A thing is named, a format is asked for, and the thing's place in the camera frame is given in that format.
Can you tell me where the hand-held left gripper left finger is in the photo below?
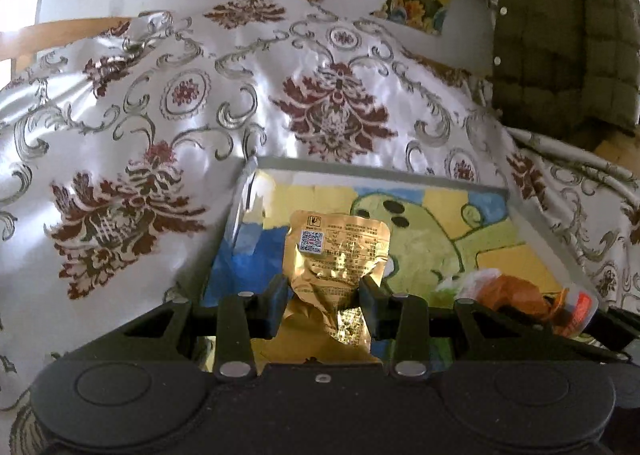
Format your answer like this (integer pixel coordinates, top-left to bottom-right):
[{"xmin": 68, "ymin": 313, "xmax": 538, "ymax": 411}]
[{"xmin": 65, "ymin": 279, "xmax": 292, "ymax": 382}]

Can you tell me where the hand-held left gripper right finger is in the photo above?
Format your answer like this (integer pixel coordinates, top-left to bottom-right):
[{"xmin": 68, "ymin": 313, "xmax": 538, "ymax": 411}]
[{"xmin": 357, "ymin": 277, "xmax": 603, "ymax": 381}]

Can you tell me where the gold foil snack packet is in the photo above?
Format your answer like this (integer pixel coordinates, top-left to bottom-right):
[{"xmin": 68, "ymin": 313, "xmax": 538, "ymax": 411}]
[{"xmin": 250, "ymin": 210, "xmax": 391, "ymax": 368}]

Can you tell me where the grey tray with painted bottom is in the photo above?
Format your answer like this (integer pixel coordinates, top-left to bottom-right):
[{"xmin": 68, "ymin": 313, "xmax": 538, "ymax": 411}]
[{"xmin": 200, "ymin": 155, "xmax": 608, "ymax": 371}]

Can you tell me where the orange snack packet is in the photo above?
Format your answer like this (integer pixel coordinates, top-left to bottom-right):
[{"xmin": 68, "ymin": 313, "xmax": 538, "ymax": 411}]
[{"xmin": 435, "ymin": 269, "xmax": 601, "ymax": 337}]

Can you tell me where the floral patterned satin blanket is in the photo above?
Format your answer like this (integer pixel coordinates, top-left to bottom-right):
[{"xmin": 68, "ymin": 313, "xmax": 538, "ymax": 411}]
[{"xmin": 0, "ymin": 0, "xmax": 640, "ymax": 455}]

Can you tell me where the olive green quilted jacket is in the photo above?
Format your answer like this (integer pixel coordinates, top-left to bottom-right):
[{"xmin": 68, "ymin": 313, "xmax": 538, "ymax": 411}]
[{"xmin": 491, "ymin": 0, "xmax": 640, "ymax": 152}]

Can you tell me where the wooden bed frame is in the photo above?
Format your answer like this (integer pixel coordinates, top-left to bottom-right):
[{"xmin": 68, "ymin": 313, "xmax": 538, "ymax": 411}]
[{"xmin": 0, "ymin": 15, "xmax": 135, "ymax": 82}]

